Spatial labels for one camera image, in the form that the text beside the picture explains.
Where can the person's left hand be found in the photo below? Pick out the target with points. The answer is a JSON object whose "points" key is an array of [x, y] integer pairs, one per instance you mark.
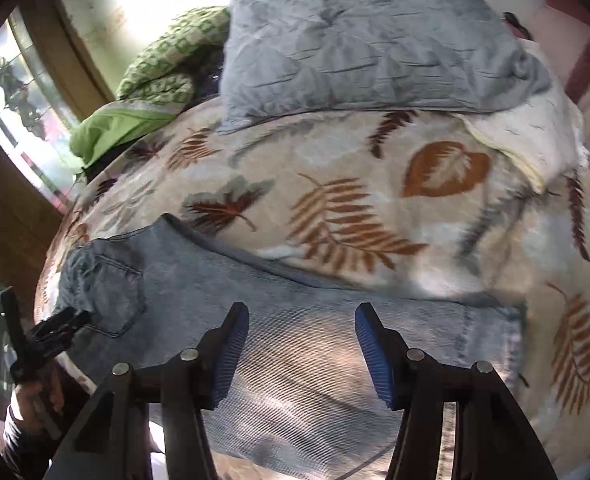
{"points": [[27, 405]]}

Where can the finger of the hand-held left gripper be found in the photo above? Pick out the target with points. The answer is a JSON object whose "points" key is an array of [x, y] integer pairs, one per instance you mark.
{"points": [[62, 322]]}

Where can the dark cloth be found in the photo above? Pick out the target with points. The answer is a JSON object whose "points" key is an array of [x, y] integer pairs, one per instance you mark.
{"points": [[206, 80]]}

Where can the green patterned quilt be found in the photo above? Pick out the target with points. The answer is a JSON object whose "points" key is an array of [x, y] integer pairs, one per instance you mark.
{"points": [[165, 65]]}

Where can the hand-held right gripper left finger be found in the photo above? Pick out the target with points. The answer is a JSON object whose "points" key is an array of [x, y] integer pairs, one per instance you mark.
{"points": [[230, 355]]}

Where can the grey quilted pillow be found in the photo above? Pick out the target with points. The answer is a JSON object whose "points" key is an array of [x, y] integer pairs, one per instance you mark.
{"points": [[375, 45]]}

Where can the cream pillow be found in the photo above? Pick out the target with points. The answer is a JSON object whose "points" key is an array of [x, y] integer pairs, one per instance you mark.
{"points": [[535, 130]]}

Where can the wooden window frame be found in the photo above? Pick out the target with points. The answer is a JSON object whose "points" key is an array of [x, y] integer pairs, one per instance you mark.
{"points": [[75, 60]]}

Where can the grey denim pants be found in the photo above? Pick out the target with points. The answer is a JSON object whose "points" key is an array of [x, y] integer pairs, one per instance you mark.
{"points": [[300, 360]]}

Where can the leaf print blanket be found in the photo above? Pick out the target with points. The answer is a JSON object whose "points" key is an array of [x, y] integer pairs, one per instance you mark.
{"points": [[375, 220]]}

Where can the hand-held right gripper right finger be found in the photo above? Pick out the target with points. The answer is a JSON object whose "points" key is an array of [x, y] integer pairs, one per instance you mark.
{"points": [[375, 360]]}

